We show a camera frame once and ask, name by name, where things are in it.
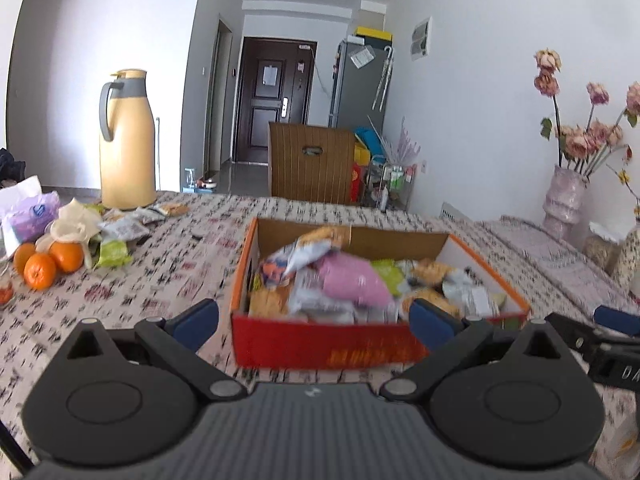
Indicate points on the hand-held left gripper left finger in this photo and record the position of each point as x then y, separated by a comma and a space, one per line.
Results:
197, 322

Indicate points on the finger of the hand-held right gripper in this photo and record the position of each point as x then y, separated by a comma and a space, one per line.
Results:
620, 321
580, 340

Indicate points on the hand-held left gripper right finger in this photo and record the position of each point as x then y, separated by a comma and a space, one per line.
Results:
432, 322

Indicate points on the pile of assorted snack packets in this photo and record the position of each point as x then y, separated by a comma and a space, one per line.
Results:
350, 275

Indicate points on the red cardboard box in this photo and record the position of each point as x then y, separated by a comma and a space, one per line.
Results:
325, 347

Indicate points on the heap of small wrapped snacks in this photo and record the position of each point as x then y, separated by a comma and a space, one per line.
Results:
125, 230

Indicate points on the floral ceramic vase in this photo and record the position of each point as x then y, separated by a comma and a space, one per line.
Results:
627, 260

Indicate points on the glass jar of nuts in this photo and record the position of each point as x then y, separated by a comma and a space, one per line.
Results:
602, 250

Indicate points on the white radiator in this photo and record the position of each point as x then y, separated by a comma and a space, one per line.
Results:
456, 211

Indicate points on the pink textured vase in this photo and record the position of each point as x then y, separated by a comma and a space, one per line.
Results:
565, 205

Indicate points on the spray bottle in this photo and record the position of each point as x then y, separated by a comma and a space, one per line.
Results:
189, 180

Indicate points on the yellow flower branches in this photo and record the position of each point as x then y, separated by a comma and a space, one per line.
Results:
625, 177

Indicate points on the orange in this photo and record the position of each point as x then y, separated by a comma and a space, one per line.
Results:
67, 257
40, 271
24, 257

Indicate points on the red gift box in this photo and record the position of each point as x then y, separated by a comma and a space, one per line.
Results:
357, 182

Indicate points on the cream plastic bag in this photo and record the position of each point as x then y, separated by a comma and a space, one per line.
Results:
75, 220

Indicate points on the white pole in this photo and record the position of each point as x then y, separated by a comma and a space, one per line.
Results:
157, 155

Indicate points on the white dried grass bunch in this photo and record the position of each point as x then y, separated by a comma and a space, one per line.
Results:
407, 142

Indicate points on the yellow bag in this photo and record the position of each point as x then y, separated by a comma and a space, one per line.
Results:
361, 154

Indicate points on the bunch of dried roses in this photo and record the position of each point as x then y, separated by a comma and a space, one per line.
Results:
580, 140

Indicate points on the yellow thermos jug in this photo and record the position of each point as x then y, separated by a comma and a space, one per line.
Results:
127, 150

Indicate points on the wooden chair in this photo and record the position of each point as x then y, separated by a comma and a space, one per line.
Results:
310, 170

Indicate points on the purple tissue pack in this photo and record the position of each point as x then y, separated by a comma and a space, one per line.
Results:
32, 220

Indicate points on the dark brown door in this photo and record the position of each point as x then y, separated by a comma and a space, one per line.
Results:
265, 110

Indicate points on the grey refrigerator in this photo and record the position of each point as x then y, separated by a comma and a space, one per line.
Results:
357, 95

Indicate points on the black bag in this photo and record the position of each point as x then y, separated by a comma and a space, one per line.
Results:
10, 167

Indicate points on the white umbrella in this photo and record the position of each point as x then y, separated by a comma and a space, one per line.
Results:
382, 80

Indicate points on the clear document pouch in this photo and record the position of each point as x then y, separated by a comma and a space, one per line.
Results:
362, 56

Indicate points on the yellow box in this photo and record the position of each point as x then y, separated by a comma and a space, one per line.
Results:
372, 35

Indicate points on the side doorway frame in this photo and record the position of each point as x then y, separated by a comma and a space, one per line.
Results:
220, 95

